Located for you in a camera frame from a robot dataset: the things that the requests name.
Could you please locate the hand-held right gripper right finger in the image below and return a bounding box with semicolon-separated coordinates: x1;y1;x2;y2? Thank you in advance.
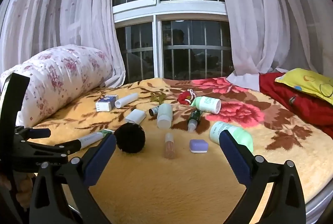
219;129;307;224

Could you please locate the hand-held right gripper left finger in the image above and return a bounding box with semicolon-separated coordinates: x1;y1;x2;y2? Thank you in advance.
29;133;123;224

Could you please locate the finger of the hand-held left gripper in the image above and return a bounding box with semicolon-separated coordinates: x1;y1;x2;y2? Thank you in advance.
16;127;51;139
25;138;82;160

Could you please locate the white tube with green cap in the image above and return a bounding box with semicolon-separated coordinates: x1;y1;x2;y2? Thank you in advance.
77;129;115;149

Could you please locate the purple square case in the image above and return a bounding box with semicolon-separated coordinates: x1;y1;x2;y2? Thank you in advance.
189;139;209;154

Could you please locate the person's left hand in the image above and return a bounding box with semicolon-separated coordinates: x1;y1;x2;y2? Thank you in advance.
14;173;34;210

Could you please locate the large mint green bottle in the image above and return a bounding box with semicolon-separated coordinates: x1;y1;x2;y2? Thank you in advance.
209;121;254;154

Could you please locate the black round puff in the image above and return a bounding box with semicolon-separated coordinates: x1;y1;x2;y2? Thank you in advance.
114;123;146;154

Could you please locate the blue and white box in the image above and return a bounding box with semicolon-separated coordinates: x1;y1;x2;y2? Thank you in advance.
95;94;119;112

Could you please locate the white oval stick container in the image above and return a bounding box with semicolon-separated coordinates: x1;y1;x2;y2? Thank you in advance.
125;109;147;124

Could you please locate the floral rolled quilt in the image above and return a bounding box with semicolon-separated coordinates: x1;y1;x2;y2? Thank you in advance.
0;44;115;128

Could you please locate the dark green spray bottle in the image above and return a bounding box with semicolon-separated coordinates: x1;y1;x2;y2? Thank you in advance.
187;109;203;133

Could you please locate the green and white labelled bottle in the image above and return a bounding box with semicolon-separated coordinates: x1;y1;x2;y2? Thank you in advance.
191;96;221;115

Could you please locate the white cylinder tube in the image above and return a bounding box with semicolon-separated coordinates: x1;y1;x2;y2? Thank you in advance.
115;93;139;109

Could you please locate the clear pink tube bottle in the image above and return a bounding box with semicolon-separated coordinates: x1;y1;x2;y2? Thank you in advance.
164;133;175;159

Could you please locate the floral printed blanket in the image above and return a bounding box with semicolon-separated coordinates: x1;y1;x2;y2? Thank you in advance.
26;77;333;224

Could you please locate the white plastic bottle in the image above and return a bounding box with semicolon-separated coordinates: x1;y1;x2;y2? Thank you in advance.
157;103;173;129

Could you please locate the red cloth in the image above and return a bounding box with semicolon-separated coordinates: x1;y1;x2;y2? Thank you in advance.
258;71;333;132

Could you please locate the yellow printed pillow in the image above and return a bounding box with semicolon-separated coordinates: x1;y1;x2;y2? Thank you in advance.
274;68;333;106

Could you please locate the sheer pink-flecked curtain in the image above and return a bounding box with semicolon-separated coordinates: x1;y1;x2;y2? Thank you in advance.
208;0;333;84
0;0;127;89

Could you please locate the white framed window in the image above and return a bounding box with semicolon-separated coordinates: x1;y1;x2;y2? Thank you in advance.
112;0;235;84

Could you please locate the red pouch with white cord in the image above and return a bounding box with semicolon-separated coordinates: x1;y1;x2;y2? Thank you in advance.
178;90;199;105

